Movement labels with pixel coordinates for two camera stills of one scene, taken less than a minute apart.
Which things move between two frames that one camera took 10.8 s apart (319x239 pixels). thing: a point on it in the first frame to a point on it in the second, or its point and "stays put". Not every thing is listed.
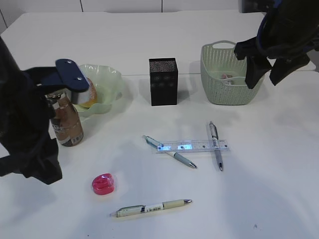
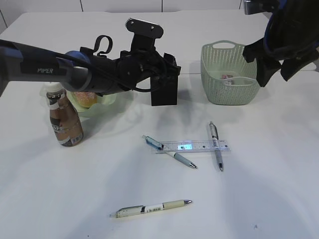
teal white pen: x=158 y=145 stays put
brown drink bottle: x=67 y=124 stays put
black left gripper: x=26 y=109 to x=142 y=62
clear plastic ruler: x=204 y=146 stays put
